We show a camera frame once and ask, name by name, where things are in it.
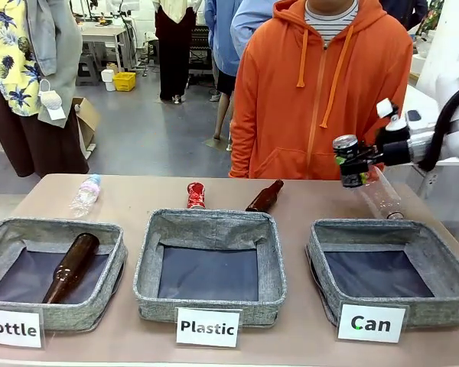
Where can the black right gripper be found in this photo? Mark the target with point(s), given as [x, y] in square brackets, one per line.
[396, 147]

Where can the black crushed drink can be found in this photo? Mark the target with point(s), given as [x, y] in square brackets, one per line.
[346, 143]

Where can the large clear plastic bottle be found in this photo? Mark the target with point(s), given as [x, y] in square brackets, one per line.
[384, 197]

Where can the brown glass bottle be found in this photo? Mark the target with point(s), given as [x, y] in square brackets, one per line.
[70, 269]
[264, 199]

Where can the red crushed drink can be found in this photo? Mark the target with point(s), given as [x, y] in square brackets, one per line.
[196, 195]

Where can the small pink-label plastic bottle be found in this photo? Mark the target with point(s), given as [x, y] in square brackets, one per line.
[85, 195]

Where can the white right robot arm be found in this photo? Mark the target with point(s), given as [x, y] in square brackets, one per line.
[449, 57]

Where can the grey fabric basket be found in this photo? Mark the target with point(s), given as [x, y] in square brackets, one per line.
[436, 306]
[80, 313]
[210, 229]

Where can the white Can label sign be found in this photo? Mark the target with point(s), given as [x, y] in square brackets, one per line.
[371, 324]

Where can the person in orange hoodie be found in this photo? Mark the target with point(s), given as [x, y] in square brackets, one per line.
[290, 95]

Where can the person in blue shirt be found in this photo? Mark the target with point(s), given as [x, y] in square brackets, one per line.
[223, 49]

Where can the person in black skirt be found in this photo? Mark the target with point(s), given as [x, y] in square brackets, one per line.
[172, 49]

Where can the white Plastic label sign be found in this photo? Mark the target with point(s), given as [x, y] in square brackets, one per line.
[207, 327]

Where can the yellow plastic crate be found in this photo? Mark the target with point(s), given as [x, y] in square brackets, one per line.
[124, 81]

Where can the white plastic bucket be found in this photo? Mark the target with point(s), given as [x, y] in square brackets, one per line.
[108, 79]

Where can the brown cardboard box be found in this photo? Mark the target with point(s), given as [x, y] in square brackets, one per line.
[87, 122]

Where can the grey step stool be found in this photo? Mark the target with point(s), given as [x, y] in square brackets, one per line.
[88, 70]

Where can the white workbench table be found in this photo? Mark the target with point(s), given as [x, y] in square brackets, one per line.
[101, 32]

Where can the white face mask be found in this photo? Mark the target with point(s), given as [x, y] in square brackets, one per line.
[50, 101]

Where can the person in yellow floral shirt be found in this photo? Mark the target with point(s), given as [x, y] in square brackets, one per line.
[11, 76]

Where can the white Bottle label sign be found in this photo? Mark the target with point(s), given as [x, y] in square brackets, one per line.
[11, 329]

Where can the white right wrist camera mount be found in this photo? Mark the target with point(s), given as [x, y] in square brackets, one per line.
[387, 109]

